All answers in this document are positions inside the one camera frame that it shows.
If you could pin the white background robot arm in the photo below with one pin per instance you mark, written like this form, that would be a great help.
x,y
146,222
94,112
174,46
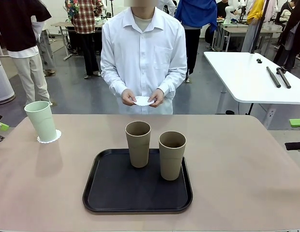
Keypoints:
x,y
229,12

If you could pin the person's left forearm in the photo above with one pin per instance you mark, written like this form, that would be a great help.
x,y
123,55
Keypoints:
x,y
175,79

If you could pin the person in plaid shirt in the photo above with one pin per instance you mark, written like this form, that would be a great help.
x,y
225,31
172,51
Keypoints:
x,y
84,19

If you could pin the small black fitting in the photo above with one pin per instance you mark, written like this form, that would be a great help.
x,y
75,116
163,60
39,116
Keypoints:
x,y
259,61

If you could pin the person's right hand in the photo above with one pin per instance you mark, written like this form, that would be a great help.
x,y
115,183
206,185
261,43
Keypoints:
x,y
128,97

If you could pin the person in black top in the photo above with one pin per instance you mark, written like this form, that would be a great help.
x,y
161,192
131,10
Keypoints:
x,y
17,24

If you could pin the person in blue jacket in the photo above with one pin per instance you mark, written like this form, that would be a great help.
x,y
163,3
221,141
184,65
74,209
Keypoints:
x,y
196,12

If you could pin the person's left hand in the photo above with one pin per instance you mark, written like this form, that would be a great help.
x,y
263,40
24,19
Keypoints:
x,y
157,99

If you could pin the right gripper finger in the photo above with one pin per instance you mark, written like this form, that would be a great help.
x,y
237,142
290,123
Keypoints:
x,y
296,122
295,146

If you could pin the brown tall cup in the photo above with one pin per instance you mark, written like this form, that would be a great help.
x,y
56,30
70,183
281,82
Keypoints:
x,y
171,162
138,147

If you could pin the white scalloped paper coaster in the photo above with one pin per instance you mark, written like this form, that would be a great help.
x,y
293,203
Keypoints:
x,y
142,101
58,135

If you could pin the black rod with clamp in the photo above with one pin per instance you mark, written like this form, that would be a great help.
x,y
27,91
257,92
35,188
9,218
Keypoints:
x,y
284,78

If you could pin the grey desk with equipment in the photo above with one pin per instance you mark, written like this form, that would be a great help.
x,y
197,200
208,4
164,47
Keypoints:
x,y
237,30

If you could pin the black pole stand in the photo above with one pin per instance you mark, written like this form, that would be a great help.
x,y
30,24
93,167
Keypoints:
x,y
260,26

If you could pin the pale green tall cup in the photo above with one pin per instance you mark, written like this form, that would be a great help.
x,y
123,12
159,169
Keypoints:
x,y
42,120

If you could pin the figure in yellow top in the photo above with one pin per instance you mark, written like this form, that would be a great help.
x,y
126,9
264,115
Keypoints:
x,y
255,12

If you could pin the person in dark coat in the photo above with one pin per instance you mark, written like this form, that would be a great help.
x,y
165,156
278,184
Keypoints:
x,y
295,36

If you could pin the black plastic tray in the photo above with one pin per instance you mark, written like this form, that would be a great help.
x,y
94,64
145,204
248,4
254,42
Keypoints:
x,y
130,191

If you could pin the person in beige jacket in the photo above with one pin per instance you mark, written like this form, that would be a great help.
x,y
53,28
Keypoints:
x,y
285,14

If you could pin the person in white shirt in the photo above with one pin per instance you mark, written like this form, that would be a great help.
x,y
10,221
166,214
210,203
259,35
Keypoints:
x,y
142,48

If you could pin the grey background desk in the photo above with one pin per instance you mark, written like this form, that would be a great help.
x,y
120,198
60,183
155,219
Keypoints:
x,y
63,24

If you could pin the person in black shorts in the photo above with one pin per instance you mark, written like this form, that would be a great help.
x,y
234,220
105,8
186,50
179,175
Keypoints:
x,y
222,9

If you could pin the black metal rod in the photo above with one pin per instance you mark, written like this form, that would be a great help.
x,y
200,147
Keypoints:
x,y
273,77

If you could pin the person's right forearm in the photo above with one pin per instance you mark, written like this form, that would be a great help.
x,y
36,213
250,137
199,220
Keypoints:
x,y
112,81

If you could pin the person in grey trousers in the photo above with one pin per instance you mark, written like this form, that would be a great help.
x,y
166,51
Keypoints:
x,y
47,53

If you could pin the white cylindrical air purifier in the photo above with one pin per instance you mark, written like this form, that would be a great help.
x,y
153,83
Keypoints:
x,y
2,82

